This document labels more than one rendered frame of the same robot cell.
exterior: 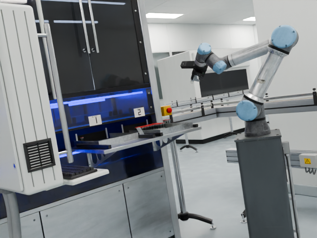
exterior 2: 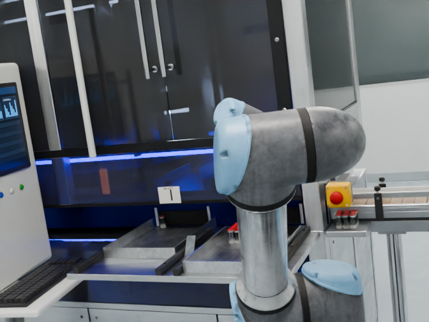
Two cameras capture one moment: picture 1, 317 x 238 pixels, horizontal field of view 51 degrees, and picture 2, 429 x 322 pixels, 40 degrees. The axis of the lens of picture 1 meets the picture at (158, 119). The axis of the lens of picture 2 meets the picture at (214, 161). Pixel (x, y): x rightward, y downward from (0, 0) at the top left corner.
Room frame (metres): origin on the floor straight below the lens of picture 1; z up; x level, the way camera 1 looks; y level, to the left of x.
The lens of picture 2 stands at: (1.22, -1.45, 1.44)
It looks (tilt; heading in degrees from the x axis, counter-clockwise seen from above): 9 degrees down; 60
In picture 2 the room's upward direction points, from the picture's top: 7 degrees counter-clockwise
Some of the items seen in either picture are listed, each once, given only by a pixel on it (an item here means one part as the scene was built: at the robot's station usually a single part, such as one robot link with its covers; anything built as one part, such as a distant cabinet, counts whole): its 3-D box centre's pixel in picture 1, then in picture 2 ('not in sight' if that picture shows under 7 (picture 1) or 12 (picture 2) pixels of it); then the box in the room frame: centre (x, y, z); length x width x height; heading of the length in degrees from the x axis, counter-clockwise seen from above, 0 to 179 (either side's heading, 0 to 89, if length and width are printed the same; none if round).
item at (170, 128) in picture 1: (160, 129); (245, 247); (2.11, 0.00, 0.90); 0.34 x 0.26 x 0.04; 37
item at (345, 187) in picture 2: (165, 110); (339, 193); (2.45, -0.06, 1.00); 0.08 x 0.07 x 0.07; 37
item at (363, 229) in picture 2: not in sight; (349, 227); (2.49, -0.05, 0.87); 0.14 x 0.13 x 0.02; 37
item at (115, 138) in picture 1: (105, 139); (162, 236); (2.00, 0.34, 0.90); 0.34 x 0.26 x 0.04; 37
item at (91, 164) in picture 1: (102, 159); not in sight; (1.89, 0.36, 0.80); 0.34 x 0.03 x 0.13; 37
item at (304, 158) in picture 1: (309, 160); not in sight; (2.27, -1.00, 0.50); 0.12 x 0.05 x 0.09; 37
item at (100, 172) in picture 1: (59, 177); (36, 286); (1.59, 0.52, 0.79); 0.45 x 0.28 x 0.03; 45
